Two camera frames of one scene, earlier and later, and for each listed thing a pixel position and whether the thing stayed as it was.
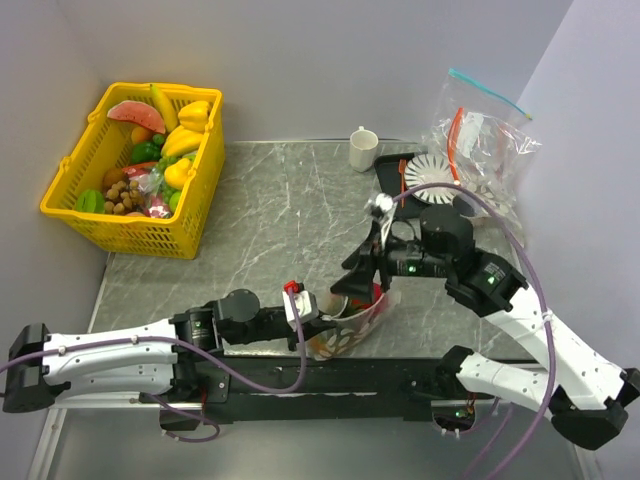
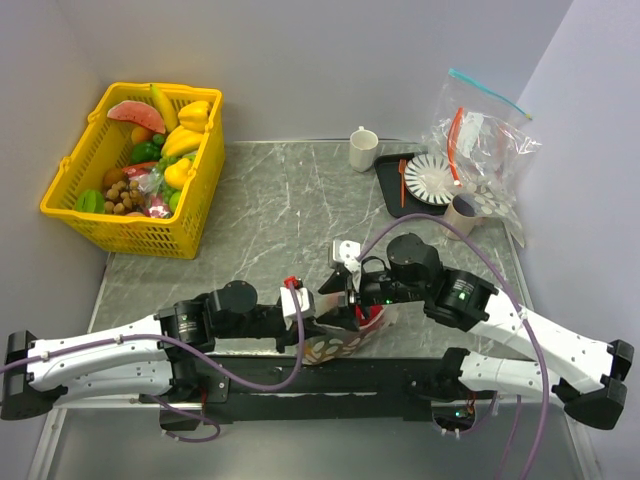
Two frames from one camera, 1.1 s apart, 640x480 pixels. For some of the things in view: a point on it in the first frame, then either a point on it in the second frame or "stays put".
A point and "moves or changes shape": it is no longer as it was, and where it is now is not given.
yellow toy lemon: x=176 y=174 stays put
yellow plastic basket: x=106 y=144 stays put
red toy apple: x=377 y=290 moves or changes shape
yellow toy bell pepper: x=194 y=115 stays put
